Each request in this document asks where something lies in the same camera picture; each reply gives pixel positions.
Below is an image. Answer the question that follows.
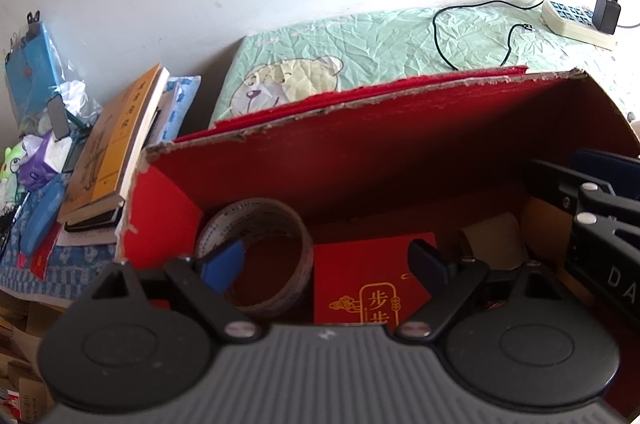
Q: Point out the small black device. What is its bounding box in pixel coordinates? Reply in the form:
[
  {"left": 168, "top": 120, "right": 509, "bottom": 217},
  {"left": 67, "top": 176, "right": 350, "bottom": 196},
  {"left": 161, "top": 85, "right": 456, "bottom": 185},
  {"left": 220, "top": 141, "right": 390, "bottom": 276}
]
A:
[{"left": 47, "top": 95, "right": 72, "bottom": 139}]

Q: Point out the printed clear tape roll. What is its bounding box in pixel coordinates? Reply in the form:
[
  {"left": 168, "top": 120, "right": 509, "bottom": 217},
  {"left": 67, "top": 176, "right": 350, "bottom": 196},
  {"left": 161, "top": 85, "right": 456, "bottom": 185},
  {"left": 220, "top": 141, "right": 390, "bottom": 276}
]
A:
[{"left": 194, "top": 198, "right": 316, "bottom": 320}]

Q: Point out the blue patterned cloth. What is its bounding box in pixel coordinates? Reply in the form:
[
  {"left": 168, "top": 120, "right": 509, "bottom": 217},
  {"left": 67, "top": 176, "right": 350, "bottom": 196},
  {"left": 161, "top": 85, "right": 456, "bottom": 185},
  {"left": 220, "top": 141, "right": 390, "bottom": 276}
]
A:
[{"left": 0, "top": 184, "right": 121, "bottom": 306}]

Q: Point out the small red gold-printed box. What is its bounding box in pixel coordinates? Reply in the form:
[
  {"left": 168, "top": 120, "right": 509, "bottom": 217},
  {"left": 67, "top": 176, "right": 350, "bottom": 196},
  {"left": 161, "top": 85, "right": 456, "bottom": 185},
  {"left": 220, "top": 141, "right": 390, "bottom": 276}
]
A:
[{"left": 312, "top": 232, "right": 439, "bottom": 331}]

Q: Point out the black power adapter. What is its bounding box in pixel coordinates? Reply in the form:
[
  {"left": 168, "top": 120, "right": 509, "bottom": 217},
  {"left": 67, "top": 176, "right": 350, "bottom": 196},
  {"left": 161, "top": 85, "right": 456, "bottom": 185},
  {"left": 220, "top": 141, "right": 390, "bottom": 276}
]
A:
[{"left": 593, "top": 0, "right": 622, "bottom": 36}]

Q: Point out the red booklet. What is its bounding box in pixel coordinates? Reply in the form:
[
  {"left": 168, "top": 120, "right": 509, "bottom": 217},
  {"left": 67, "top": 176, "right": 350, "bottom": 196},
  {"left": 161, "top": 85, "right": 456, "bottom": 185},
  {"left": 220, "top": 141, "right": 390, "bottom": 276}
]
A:
[{"left": 31, "top": 234, "right": 62, "bottom": 281}]

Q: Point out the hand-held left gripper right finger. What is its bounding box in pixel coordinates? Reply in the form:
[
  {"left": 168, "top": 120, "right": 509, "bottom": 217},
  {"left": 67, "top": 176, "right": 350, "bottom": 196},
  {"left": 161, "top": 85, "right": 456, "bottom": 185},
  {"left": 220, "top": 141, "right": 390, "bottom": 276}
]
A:
[{"left": 394, "top": 240, "right": 553, "bottom": 345}]

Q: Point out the green bear-printed mat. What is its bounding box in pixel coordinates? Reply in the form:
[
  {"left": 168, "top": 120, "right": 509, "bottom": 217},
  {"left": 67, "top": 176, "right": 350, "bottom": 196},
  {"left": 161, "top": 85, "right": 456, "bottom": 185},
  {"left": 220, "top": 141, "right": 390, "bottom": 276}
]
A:
[{"left": 209, "top": 1, "right": 640, "bottom": 136}]

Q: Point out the brown cardboard tube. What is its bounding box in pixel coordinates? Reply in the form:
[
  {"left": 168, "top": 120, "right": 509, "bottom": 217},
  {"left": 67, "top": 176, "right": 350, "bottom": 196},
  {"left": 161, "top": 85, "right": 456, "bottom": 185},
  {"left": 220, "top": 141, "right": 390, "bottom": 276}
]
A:
[{"left": 457, "top": 211, "right": 531, "bottom": 273}]

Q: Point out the blue plastic bag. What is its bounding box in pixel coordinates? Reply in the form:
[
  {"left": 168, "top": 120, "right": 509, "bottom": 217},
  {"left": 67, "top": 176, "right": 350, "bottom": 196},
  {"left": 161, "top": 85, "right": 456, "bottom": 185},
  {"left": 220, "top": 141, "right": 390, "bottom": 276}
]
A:
[{"left": 5, "top": 21, "right": 64, "bottom": 131}]

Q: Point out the blue pencil case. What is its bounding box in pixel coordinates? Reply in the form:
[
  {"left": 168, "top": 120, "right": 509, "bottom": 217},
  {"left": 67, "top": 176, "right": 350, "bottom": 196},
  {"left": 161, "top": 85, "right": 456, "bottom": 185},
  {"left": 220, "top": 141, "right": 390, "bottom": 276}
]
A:
[{"left": 20, "top": 181, "right": 68, "bottom": 255}]

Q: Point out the green frog toy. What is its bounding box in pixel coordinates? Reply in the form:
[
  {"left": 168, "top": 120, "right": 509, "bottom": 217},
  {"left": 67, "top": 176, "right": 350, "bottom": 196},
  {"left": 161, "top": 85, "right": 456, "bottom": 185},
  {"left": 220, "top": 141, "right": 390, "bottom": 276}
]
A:
[{"left": 2, "top": 141, "right": 32, "bottom": 191}]

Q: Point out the light blue patterned packet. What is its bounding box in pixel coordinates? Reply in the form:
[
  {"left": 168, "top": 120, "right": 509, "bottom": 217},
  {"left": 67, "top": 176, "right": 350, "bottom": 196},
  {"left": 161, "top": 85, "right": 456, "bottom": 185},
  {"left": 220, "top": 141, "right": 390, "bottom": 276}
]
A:
[{"left": 150, "top": 75, "right": 202, "bottom": 146}]

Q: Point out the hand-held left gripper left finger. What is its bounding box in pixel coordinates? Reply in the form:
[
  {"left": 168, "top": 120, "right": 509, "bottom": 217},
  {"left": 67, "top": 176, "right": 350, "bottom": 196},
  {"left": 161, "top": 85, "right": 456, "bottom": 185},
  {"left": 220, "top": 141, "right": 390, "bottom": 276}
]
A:
[{"left": 94, "top": 238, "right": 266, "bottom": 346}]

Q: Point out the black book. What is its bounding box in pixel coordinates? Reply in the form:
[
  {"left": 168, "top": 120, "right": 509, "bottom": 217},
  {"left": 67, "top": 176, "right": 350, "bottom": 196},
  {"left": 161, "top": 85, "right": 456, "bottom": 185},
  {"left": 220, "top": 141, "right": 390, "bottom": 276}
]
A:
[{"left": 64, "top": 204, "right": 124, "bottom": 234}]

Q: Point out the purple tissue pack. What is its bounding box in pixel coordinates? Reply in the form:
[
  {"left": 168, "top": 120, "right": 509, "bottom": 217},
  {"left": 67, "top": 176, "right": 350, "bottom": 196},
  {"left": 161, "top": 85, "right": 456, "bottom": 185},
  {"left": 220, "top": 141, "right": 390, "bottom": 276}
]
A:
[{"left": 20, "top": 134, "right": 74, "bottom": 191}]

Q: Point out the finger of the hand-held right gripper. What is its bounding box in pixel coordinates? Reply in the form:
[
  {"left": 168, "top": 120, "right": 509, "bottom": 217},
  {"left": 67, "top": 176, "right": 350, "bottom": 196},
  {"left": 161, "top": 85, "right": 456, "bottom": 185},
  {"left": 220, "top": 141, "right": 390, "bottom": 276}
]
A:
[
  {"left": 571, "top": 148, "right": 640, "bottom": 198},
  {"left": 524, "top": 158, "right": 617, "bottom": 218}
]

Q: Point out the white power strip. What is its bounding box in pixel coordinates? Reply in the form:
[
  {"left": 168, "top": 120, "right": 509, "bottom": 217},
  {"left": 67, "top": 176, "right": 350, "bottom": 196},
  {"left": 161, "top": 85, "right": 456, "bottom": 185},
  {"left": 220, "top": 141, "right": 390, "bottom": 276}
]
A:
[{"left": 541, "top": 0, "right": 618, "bottom": 51}]

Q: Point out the yellow book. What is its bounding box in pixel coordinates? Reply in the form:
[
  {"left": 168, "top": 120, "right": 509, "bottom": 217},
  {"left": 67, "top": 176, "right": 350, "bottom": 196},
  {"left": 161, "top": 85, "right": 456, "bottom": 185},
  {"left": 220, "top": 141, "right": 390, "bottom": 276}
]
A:
[{"left": 56, "top": 63, "right": 171, "bottom": 225}]

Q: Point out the black cable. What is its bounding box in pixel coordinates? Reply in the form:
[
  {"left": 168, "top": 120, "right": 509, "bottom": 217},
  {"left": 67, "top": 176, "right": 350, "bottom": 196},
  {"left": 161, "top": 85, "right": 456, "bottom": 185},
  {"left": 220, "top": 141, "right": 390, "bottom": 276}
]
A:
[{"left": 432, "top": 0, "right": 621, "bottom": 72}]

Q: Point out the large red cardboard box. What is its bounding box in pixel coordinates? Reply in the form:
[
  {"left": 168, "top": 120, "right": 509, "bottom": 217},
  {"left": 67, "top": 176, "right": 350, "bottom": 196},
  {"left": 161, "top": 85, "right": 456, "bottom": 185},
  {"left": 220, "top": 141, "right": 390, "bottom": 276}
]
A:
[{"left": 116, "top": 66, "right": 640, "bottom": 355}]

